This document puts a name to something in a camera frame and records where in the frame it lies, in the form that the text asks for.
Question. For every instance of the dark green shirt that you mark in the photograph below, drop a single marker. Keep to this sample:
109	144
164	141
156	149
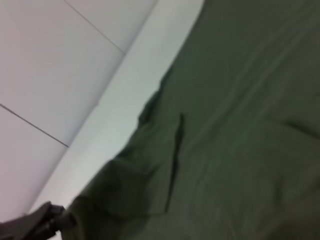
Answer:
225	125

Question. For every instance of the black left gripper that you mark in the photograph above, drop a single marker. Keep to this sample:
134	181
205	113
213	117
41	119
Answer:
17	228

